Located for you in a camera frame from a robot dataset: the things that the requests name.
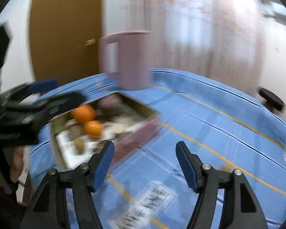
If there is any brown wooden door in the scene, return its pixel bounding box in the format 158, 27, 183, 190
29, 0, 105, 86

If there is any rectangular metal tin box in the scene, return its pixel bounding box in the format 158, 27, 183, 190
49, 93, 160, 170

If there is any dark wooden stool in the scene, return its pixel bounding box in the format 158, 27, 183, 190
257, 88, 285, 111

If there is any printed paper sheet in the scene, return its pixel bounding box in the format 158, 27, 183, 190
56, 122, 143, 170

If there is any floral sheer curtain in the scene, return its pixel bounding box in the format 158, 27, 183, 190
102, 0, 265, 93

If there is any purple sweet potato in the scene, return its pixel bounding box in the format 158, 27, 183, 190
95, 95, 122, 115

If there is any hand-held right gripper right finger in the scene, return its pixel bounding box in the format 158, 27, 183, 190
175, 141, 268, 229

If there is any orange tangerine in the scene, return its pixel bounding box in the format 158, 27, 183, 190
83, 120, 104, 139
70, 104, 96, 124

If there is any pink electric kettle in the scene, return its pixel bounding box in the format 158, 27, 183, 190
99, 30, 154, 91

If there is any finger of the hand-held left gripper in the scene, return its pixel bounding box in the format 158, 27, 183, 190
6, 79, 58, 101
33, 93, 86, 122

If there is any white air conditioner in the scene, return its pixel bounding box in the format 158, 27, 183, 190
262, 1, 286, 19

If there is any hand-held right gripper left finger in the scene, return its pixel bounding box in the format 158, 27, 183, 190
20, 141, 115, 229

